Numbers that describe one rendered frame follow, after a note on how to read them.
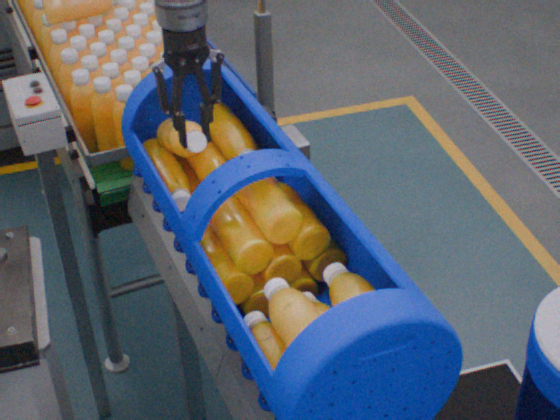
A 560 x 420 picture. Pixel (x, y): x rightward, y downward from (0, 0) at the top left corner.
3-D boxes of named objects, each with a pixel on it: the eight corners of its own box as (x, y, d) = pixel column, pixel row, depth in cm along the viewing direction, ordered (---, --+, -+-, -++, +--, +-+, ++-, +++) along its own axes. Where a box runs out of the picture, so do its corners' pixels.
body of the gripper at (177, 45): (165, 36, 141) (171, 86, 147) (213, 26, 144) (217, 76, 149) (153, 20, 147) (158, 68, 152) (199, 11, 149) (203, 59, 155)
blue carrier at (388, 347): (284, 491, 124) (291, 350, 107) (125, 184, 189) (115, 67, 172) (450, 433, 134) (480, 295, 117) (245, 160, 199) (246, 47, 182)
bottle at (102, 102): (131, 159, 208) (120, 90, 197) (102, 165, 206) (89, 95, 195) (126, 144, 213) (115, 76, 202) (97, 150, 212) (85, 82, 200)
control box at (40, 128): (24, 157, 191) (15, 117, 185) (10, 117, 206) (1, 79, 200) (68, 146, 195) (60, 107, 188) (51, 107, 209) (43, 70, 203)
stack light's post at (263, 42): (273, 318, 291) (258, 16, 226) (268, 311, 294) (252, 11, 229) (283, 315, 292) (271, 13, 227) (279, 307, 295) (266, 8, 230)
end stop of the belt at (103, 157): (92, 166, 197) (90, 156, 195) (91, 165, 197) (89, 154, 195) (252, 127, 209) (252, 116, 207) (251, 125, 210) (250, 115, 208)
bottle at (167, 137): (170, 110, 176) (191, 114, 158) (196, 131, 179) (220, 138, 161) (148, 137, 175) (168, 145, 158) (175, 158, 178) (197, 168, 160)
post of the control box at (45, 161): (99, 418, 258) (31, 137, 198) (96, 409, 261) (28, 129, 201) (112, 414, 259) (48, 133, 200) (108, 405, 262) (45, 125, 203)
